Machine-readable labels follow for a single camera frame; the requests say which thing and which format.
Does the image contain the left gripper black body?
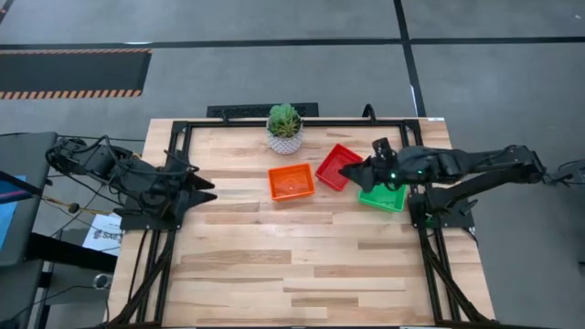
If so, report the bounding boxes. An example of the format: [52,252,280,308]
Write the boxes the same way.
[168,164,193,218]

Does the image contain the black perforated floor strip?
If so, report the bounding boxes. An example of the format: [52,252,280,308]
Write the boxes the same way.
[206,101,320,119]

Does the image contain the black stand on floor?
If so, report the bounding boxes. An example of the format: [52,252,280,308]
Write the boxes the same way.
[539,158,585,186]

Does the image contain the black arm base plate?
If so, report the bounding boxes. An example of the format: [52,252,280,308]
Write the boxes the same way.
[119,207,184,231]
[408,190,475,229]

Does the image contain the grey cart top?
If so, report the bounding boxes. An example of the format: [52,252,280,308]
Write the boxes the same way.
[0,131,59,269]

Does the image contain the silver tape roll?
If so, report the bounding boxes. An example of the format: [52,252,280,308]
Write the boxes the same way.
[92,272,114,291]

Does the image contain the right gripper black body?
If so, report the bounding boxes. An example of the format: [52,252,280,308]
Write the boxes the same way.
[365,153,403,191]

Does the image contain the white printed paper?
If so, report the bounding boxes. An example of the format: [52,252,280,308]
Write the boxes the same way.
[81,213,124,257]

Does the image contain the white patterned plant pot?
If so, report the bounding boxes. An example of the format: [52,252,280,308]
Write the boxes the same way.
[267,131,304,155]

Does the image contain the blue sheet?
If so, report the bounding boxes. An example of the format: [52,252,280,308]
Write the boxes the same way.
[0,175,27,250]

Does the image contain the green succulent plant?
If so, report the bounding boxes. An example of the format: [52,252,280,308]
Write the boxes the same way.
[267,102,303,139]

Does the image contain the black aluminium table frame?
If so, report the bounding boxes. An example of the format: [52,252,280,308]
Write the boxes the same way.
[107,119,493,328]

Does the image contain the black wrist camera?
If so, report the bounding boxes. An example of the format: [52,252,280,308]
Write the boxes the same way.
[371,136,394,160]

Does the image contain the black mat with orange stripes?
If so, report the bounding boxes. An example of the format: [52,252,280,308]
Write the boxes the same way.
[0,48,154,101]

